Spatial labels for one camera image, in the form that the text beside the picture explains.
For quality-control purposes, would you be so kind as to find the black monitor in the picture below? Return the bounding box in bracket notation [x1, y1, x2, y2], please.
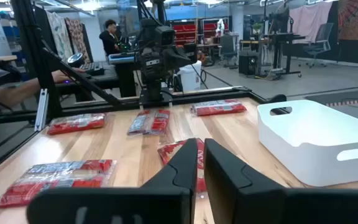
[268, 7, 291, 34]

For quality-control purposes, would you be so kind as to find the black aluminium table frame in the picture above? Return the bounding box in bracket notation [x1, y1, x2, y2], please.
[0, 0, 288, 183]

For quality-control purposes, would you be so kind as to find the black computer tower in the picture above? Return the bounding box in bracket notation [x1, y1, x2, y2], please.
[238, 51, 260, 76]

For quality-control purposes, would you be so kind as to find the white bucket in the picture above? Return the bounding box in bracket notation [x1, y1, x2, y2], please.
[176, 60, 203, 93]

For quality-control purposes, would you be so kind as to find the person's hand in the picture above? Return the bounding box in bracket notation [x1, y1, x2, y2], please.
[50, 67, 86, 84]

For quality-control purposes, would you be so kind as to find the black curved clamp handle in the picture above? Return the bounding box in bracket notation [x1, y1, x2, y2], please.
[264, 93, 288, 116]

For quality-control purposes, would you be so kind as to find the red bin shelf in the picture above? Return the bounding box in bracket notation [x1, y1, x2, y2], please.
[170, 20, 198, 46]
[201, 17, 229, 40]

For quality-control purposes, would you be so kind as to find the black keyboard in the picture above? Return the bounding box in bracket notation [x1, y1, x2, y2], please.
[79, 61, 105, 77]

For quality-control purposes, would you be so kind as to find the person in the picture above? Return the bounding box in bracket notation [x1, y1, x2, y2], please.
[99, 19, 121, 57]

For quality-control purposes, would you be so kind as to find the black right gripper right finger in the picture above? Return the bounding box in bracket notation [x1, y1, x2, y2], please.
[203, 138, 358, 224]

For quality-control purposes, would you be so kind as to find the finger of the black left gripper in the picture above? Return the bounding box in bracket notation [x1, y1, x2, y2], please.
[166, 46, 193, 68]
[183, 42, 198, 63]

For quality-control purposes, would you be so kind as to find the pale patterned hanging cloth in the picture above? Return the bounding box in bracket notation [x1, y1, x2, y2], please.
[45, 11, 74, 62]

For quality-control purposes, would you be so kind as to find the black operator desk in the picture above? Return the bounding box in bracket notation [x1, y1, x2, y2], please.
[54, 60, 138, 99]

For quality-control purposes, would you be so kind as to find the black standing desk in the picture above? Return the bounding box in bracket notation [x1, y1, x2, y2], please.
[240, 32, 306, 78]

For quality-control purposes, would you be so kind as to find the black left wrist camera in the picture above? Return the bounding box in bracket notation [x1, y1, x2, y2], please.
[154, 25, 176, 47]

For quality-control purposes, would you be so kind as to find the person's forearm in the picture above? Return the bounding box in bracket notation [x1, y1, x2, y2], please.
[0, 76, 43, 108]

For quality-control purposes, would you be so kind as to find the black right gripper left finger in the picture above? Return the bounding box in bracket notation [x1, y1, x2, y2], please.
[26, 138, 198, 224]

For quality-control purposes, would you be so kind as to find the grey office chair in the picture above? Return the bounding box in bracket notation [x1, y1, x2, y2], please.
[218, 33, 239, 68]

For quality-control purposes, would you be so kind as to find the white plastic basket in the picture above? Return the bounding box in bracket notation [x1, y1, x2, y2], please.
[256, 99, 358, 187]

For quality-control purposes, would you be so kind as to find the brown patterned hanging cloth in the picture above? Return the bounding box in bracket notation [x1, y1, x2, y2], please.
[64, 17, 91, 63]

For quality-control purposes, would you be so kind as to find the silver aluminium extrusion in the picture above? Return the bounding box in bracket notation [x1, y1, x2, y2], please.
[34, 88, 49, 132]

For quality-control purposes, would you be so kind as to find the round silver black device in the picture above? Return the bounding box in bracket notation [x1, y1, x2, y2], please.
[67, 52, 85, 68]

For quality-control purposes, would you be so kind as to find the pink hanging cloth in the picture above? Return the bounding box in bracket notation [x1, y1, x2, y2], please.
[288, 1, 334, 43]

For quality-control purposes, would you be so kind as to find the black ribbed floor mat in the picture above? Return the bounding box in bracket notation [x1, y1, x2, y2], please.
[305, 88, 358, 108]

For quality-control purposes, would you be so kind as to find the light blue keyboard device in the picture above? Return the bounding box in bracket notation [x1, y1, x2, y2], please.
[108, 51, 136, 65]

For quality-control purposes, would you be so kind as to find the red popcorn bag clear wrap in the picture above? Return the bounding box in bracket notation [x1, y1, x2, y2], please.
[0, 159, 117, 209]
[127, 108, 171, 136]
[46, 112, 107, 136]
[190, 98, 247, 117]
[157, 138, 208, 194]

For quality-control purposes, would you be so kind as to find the black mesh office chair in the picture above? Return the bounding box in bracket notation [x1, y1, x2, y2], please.
[298, 22, 335, 68]

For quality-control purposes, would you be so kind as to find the red mandala hanging cloth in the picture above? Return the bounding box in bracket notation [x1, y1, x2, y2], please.
[337, 0, 358, 41]

